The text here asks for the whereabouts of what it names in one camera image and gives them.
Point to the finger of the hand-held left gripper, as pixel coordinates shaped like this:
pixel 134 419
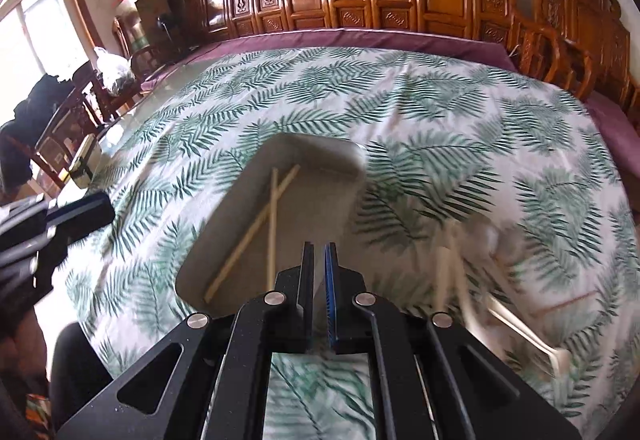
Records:
pixel 47 265
pixel 82 216

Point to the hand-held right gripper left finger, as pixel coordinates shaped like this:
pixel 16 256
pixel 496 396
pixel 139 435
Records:
pixel 306 280

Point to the grey rectangular tray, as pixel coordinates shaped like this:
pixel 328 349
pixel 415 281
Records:
pixel 320 190

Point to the dark wooden chair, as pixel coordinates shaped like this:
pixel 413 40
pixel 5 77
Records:
pixel 65 125

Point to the lunch box with yellow trim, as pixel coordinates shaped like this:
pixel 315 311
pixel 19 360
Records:
pixel 84 162

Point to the wooden framed window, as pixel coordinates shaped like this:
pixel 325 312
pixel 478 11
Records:
pixel 30 30

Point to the leaf print tablecloth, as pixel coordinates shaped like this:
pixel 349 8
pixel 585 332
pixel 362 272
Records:
pixel 400 95

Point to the wooden chair with clothes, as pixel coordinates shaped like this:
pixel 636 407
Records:
pixel 35 115

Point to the clear plastic bag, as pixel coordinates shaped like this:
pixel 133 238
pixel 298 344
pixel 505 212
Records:
pixel 114 70

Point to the wooden chair with curved armrest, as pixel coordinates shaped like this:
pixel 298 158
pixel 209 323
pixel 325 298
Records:
pixel 545 50

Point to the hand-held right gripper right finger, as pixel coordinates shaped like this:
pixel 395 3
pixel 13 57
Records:
pixel 331 280

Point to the black pants leg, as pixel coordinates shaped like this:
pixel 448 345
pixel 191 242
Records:
pixel 80 370

